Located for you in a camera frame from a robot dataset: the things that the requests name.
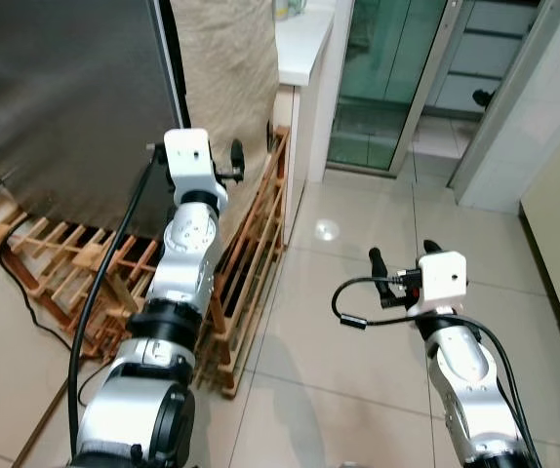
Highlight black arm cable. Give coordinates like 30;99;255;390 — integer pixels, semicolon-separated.
331;276;544;468
65;142;169;459

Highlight pale cup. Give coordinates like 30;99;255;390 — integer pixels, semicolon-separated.
273;0;308;21

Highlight aluminium door frame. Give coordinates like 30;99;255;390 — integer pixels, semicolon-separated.
446;0;560;204

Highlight green glass sliding door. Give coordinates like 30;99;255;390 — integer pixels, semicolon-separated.
326;0;449;176

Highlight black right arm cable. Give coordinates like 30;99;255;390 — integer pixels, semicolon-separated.
331;276;544;468

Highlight white counter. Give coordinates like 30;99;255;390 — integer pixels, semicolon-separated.
274;0;337;88

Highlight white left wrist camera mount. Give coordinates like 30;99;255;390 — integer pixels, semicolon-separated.
162;128;231;208

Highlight grey drawer cabinet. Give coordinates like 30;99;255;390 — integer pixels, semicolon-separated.
424;0;540;120

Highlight fridge door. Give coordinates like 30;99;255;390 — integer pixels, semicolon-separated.
0;0;189;241

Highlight beige cloth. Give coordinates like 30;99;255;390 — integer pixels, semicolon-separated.
168;0;282;196

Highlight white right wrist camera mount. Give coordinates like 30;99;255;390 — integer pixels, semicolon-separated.
414;251;469;319

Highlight black power cord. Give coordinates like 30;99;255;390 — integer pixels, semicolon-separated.
0;240;91;410

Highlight wooden wine rack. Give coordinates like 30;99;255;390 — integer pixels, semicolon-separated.
0;125;292;399

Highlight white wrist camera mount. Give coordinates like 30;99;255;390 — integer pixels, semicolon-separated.
162;128;231;208
414;251;469;319

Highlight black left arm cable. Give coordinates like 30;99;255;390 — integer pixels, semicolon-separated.
65;142;169;459

